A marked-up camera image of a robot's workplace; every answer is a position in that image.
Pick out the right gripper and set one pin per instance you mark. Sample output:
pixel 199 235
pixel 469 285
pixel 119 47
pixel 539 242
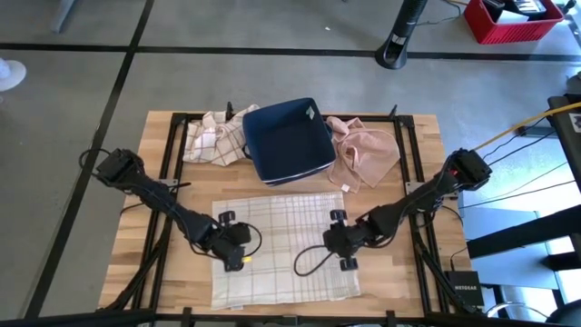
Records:
pixel 345 238

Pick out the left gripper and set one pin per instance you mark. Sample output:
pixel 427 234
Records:
pixel 227 240

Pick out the white grey-plaid towel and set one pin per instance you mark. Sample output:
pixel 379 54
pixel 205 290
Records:
pixel 290 272

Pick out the pink towel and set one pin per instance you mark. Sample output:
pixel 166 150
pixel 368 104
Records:
pixel 363 154

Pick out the white brown-checked towel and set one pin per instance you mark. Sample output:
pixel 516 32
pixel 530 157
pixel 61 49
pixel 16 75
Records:
pixel 213 141

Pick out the navy fabric basket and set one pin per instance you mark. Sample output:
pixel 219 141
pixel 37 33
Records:
pixel 286 141

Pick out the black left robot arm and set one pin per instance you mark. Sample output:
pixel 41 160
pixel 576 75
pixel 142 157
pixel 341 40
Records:
pixel 150 191

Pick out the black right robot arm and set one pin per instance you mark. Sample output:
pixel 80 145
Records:
pixel 422 195

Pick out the black metal stand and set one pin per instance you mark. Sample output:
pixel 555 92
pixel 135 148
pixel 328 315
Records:
pixel 522 234

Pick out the black round chair base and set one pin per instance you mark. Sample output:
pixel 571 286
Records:
pixel 567 315

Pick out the black equipment case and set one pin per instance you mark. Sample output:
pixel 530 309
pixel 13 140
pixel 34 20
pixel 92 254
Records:
pixel 573 145

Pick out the red plastic crate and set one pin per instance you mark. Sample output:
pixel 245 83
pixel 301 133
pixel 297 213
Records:
pixel 513 32

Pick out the white round floor object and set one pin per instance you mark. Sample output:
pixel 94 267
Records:
pixel 11 75

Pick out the grey metal leg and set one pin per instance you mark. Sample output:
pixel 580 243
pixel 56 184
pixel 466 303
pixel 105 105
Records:
pixel 61 16

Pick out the black white keyboard device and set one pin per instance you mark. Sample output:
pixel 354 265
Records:
pixel 526 6

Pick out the black Netgear switch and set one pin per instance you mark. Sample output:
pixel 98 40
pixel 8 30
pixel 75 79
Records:
pixel 465 288

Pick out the black aluminium frame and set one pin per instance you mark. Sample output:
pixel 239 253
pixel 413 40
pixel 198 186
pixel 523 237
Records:
pixel 179 119

